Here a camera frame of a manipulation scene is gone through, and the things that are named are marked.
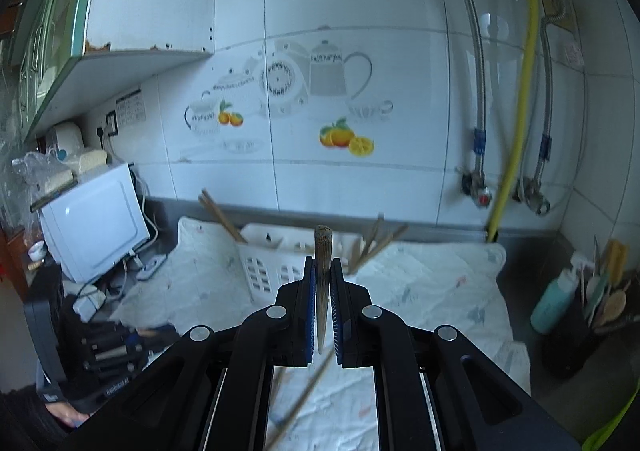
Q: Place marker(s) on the person's left forearm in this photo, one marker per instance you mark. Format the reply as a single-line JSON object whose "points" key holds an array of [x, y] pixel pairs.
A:
{"points": [[25, 423]]}

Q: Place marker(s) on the pale plastic spoon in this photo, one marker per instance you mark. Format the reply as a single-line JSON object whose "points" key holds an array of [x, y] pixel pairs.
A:
{"points": [[595, 291]]}

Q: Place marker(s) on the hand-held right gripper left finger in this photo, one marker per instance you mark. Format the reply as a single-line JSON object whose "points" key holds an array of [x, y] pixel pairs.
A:
{"points": [[308, 316]]}

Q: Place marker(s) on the metal water valve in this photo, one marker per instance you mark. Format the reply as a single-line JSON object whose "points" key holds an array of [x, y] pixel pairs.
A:
{"points": [[534, 198]]}

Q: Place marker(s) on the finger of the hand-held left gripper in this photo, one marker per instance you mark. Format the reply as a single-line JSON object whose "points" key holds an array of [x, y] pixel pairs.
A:
{"points": [[112, 336], [117, 360]]}

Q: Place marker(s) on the black utensil pot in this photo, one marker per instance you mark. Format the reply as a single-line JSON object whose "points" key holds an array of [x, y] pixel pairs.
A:
{"points": [[570, 341]]}

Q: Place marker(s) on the pink wall label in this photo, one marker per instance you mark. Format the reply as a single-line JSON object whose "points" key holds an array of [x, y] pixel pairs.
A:
{"points": [[575, 55]]}

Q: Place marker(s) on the white power strip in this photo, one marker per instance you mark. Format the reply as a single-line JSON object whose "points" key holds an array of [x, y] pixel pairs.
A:
{"points": [[151, 267]]}

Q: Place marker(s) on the clear plastic bag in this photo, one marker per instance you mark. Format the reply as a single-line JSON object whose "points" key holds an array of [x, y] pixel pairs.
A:
{"points": [[30, 168]]}

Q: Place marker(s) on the metal valve with red mark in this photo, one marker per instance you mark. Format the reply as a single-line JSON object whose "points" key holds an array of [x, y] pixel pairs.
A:
{"points": [[479, 188]]}

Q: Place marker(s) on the wooden spoon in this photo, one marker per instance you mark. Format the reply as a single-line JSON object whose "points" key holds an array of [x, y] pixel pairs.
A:
{"points": [[615, 306]]}

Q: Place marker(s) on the white power adapter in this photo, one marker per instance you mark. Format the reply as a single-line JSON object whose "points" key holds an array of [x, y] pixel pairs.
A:
{"points": [[90, 303]]}

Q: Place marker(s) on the brown wooden chopstick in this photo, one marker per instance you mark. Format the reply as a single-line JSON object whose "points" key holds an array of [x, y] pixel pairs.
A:
{"points": [[220, 216], [382, 246], [372, 238], [322, 281]]}

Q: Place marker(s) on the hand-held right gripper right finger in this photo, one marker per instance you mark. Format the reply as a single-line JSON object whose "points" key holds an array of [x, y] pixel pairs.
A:
{"points": [[337, 316]]}

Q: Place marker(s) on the black and white wall label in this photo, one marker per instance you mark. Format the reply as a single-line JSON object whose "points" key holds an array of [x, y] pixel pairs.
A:
{"points": [[131, 106]]}

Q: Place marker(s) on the person's left hand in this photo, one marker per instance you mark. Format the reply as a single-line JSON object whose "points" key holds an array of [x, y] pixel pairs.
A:
{"points": [[67, 415]]}

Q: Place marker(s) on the teal plastic bottle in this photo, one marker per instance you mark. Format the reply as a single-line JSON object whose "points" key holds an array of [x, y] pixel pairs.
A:
{"points": [[552, 301]]}

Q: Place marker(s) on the pale foam block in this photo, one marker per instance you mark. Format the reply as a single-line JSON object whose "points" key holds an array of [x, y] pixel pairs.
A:
{"points": [[80, 166]]}

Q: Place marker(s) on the yellow spatula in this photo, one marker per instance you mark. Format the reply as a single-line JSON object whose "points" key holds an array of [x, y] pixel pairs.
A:
{"points": [[616, 258]]}

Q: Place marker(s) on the white microwave oven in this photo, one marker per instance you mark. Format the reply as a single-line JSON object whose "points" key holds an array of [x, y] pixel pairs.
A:
{"points": [[92, 223]]}

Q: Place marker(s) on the white quilted printed blanket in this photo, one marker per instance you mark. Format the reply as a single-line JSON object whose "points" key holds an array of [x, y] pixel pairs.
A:
{"points": [[440, 291]]}

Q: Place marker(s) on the small white cup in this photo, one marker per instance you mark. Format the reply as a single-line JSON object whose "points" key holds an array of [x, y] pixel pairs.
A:
{"points": [[36, 251]]}

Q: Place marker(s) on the white plastic utensil holder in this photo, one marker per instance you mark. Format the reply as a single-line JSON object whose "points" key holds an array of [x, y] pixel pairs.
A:
{"points": [[270, 271]]}

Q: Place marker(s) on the wall power socket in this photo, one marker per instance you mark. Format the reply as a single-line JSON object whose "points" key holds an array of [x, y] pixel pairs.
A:
{"points": [[108, 124]]}

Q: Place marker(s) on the green plastic rack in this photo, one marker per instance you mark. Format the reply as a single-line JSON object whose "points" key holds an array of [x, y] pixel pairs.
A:
{"points": [[617, 426]]}

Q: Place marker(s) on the green wall cabinet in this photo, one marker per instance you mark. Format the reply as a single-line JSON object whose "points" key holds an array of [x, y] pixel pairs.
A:
{"points": [[65, 31]]}

